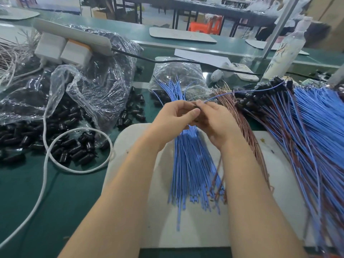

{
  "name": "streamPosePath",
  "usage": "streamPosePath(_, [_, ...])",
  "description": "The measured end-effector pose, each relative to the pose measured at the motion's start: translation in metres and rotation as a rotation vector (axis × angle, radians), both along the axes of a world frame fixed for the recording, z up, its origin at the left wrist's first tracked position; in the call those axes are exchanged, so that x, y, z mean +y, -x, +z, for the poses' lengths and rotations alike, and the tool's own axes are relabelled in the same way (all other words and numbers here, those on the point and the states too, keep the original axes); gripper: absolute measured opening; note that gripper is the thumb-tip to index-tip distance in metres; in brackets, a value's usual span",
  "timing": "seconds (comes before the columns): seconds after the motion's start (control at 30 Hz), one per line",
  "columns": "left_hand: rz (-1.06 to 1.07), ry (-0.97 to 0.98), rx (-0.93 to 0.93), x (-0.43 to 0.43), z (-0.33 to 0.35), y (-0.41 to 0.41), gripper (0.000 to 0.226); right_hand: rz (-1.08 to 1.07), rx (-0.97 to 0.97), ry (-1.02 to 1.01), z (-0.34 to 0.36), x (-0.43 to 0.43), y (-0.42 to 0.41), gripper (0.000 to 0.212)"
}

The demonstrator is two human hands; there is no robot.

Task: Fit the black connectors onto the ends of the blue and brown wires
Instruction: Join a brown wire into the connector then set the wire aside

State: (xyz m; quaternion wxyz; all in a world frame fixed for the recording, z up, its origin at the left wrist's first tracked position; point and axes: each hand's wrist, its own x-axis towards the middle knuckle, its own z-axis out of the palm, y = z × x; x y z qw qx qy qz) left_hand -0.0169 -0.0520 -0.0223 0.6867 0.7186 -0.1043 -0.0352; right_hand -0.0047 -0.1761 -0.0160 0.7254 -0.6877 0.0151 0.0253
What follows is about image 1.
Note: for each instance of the person's left hand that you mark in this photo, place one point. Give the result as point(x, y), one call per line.
point(169, 123)

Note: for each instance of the person's right hand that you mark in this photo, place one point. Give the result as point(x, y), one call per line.
point(217, 125)

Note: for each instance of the pile of black plastic caps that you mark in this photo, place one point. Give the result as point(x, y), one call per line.
point(19, 139)

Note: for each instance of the person's left forearm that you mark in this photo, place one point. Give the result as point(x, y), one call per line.
point(115, 215)

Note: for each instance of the person's right forearm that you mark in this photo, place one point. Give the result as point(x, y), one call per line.
point(263, 212)

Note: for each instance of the white computer mouse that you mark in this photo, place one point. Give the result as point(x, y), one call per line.
point(216, 76)

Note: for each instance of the small clear plastic bag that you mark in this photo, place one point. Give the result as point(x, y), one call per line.
point(177, 73)

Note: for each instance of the white flat device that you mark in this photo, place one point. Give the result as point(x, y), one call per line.
point(243, 72)

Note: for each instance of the white paper sheet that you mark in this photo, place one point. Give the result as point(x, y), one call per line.
point(200, 57)

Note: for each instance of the large clear plastic bag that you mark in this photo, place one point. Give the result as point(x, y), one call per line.
point(105, 78)

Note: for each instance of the white flat tray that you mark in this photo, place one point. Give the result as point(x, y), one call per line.
point(19, 13)
point(256, 44)
point(183, 35)

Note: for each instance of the white spray bottle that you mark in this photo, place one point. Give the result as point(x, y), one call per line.
point(285, 51)

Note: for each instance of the orange plastic stool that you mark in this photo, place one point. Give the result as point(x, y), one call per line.
point(207, 25)

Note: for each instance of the white work board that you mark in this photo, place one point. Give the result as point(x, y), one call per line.
point(204, 233)

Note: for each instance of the white orange charger adapter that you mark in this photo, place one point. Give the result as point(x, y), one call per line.
point(76, 52)

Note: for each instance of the white power strip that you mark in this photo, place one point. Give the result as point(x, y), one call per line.
point(72, 35)

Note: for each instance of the cardboard boxes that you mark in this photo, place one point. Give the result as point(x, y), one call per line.
point(328, 16)

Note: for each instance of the blue table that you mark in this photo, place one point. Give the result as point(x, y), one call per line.
point(48, 2)

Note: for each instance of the slanted metal frame post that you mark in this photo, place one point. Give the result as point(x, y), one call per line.
point(280, 24)

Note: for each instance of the long black-frame table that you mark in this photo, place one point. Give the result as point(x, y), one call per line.
point(172, 3)

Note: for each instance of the short metal frame post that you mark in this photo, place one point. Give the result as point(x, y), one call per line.
point(336, 76)

